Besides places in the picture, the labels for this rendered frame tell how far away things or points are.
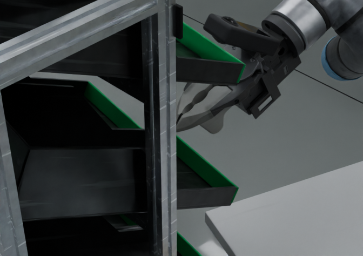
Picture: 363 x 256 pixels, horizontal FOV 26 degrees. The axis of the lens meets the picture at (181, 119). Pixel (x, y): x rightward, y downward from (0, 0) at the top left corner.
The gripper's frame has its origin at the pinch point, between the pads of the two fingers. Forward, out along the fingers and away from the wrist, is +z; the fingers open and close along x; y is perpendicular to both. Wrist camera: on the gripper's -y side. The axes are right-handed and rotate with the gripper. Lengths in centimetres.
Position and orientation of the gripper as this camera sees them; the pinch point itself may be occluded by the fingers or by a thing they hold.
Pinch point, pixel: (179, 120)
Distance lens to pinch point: 106.7
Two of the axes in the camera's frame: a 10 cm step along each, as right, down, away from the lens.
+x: -6.0, -4.7, 6.5
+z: -7.2, 6.7, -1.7
